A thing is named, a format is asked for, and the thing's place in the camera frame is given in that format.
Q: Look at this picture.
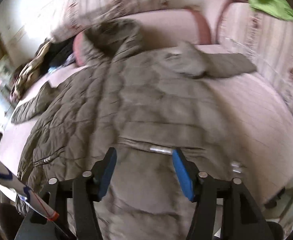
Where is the white rod with blue markings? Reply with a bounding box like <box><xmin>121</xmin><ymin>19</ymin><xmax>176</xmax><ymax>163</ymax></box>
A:
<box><xmin>0</xmin><ymin>161</ymin><xmax>59</xmax><ymax>221</ymax></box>

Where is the striped floral pillow right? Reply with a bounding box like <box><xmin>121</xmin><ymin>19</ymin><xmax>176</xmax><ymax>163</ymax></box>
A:
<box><xmin>218</xmin><ymin>2</ymin><xmax>293</xmax><ymax>114</ymax></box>

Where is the lime green crumpled blanket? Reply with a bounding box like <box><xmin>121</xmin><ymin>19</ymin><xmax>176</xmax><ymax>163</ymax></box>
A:
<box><xmin>249</xmin><ymin>0</ymin><xmax>293</xmax><ymax>21</ymax></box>

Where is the dark clothes pile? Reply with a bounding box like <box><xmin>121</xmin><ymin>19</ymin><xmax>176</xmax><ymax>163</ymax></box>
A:
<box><xmin>40</xmin><ymin>36</ymin><xmax>75</xmax><ymax>75</ymax></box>

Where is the striped floral pillow on bolster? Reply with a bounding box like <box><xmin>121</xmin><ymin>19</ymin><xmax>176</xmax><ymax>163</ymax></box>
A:
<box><xmin>50</xmin><ymin>0</ymin><xmax>168</xmax><ymax>43</ymax></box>

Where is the floral cushion at window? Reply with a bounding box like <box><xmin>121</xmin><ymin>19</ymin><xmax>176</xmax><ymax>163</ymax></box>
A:
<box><xmin>0</xmin><ymin>55</ymin><xmax>15</xmax><ymax>90</ymax></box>

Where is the olive quilted down jacket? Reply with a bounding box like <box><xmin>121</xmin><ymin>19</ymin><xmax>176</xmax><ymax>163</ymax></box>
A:
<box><xmin>12</xmin><ymin>19</ymin><xmax>256</xmax><ymax>239</ymax></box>

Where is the beige brown patterned blanket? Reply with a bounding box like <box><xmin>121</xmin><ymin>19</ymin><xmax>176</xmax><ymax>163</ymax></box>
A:
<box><xmin>10</xmin><ymin>38</ymin><xmax>51</xmax><ymax>103</ymax></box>

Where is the pink bolster cushion with red ends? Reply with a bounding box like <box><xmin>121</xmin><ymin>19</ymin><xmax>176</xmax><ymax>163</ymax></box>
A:
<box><xmin>73</xmin><ymin>9</ymin><xmax>211</xmax><ymax>66</ymax></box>

